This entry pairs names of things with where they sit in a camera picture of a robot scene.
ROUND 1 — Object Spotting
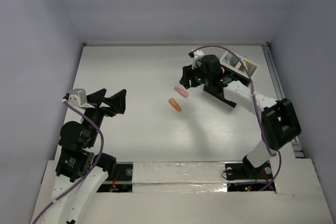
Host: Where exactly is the orange highlighter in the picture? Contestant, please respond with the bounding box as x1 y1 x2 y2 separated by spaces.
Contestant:
169 98 182 112

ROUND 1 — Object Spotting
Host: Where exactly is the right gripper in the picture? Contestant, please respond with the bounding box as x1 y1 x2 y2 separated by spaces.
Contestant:
181 60 213 88

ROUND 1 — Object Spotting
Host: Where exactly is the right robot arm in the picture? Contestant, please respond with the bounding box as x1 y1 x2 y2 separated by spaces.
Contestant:
180 55 301 178

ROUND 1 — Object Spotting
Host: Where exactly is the purple cable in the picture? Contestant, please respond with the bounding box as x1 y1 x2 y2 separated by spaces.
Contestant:
33 102 104 224
195 45 282 191

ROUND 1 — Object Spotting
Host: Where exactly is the black and white organizer box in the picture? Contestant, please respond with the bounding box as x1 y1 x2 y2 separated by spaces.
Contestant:
203 50 260 108

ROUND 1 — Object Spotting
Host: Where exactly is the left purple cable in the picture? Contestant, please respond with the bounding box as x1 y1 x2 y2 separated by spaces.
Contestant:
33 102 104 224

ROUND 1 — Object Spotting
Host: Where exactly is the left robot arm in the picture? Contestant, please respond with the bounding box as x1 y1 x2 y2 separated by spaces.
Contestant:
33 89 127 223

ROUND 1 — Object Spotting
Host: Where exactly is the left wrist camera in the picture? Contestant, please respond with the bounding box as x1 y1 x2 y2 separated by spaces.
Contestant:
62 89 93 108

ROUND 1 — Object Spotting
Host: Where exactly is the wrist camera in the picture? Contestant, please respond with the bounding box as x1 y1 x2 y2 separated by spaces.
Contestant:
62 89 93 108
188 49 205 69

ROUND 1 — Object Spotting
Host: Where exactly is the white foam front board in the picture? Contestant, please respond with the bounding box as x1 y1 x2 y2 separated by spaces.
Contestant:
32 157 332 223

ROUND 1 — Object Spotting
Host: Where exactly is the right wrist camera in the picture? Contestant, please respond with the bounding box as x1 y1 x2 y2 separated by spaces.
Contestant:
188 49 205 69

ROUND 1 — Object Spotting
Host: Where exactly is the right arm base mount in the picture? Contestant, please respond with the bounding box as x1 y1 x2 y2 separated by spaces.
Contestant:
221 162 276 192

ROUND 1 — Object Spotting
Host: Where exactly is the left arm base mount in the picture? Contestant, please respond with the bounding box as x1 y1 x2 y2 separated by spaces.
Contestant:
97 163 133 193

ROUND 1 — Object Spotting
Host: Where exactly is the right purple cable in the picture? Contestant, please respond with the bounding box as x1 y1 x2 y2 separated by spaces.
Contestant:
195 45 282 191

